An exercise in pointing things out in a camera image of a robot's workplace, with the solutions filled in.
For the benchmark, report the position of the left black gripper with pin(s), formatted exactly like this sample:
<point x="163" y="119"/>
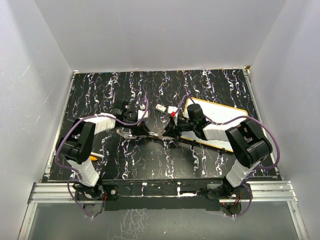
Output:
<point x="140" y="130"/>

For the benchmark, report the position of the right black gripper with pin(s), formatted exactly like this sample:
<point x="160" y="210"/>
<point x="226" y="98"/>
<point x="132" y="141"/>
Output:
<point x="173" y="132"/>

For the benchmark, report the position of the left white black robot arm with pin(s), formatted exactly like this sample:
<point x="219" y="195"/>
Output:
<point x="75" y="144"/>

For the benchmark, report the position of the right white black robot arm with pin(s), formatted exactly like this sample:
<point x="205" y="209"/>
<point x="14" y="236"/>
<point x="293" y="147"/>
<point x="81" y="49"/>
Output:
<point x="249" y="145"/>

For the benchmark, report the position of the orange framed whiteboard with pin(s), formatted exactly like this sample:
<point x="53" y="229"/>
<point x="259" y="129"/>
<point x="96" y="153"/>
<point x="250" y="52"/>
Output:
<point x="218" y="113"/>

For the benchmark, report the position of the white marker pen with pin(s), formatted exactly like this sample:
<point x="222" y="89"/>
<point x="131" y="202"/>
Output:
<point x="97" y="155"/>

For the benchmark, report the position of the yellow marker cap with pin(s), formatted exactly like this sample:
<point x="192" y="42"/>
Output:
<point x="93" y="158"/>

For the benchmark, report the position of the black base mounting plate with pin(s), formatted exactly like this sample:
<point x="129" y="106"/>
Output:
<point x="157" y="194"/>

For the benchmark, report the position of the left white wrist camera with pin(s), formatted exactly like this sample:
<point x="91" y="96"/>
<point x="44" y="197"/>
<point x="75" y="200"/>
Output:
<point x="143" y="113"/>

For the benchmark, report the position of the aluminium frame rail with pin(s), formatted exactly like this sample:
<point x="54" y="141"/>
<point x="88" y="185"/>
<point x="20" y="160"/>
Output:
<point x="262" y="191"/>

